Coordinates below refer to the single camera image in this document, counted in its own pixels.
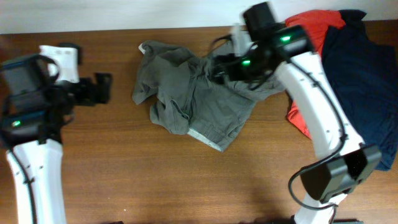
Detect grey cargo shorts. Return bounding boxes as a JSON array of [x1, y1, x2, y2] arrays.
[[132, 40, 285, 152]]

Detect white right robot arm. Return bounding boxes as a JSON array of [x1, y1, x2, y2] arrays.
[[210, 2, 382, 224]]

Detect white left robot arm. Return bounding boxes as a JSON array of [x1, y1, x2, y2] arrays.
[[1, 54, 113, 223]]

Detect red t-shirt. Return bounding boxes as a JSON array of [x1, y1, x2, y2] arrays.
[[285, 10, 346, 139]]

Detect navy blue garment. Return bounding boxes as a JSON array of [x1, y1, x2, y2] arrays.
[[322, 9, 397, 171]]

